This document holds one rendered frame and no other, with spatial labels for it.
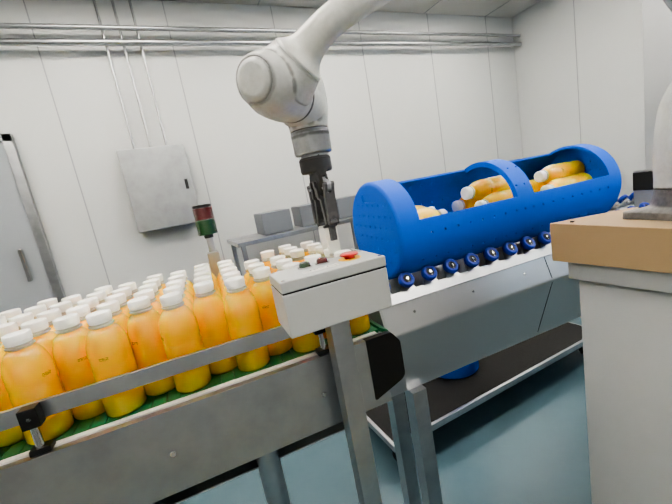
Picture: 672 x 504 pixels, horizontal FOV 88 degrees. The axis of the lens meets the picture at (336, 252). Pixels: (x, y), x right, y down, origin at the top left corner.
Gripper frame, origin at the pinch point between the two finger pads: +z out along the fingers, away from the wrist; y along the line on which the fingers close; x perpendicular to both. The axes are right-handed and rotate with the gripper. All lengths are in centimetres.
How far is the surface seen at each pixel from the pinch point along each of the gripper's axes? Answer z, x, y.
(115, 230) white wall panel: -10, 107, 335
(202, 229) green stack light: -7, 28, 43
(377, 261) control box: 2.1, 0.4, -24.5
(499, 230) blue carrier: 8, -50, -4
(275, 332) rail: 14.2, 19.2, -11.3
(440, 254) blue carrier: 10.5, -30.2, -2.1
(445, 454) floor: 111, -48, 37
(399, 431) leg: 70, -17, 14
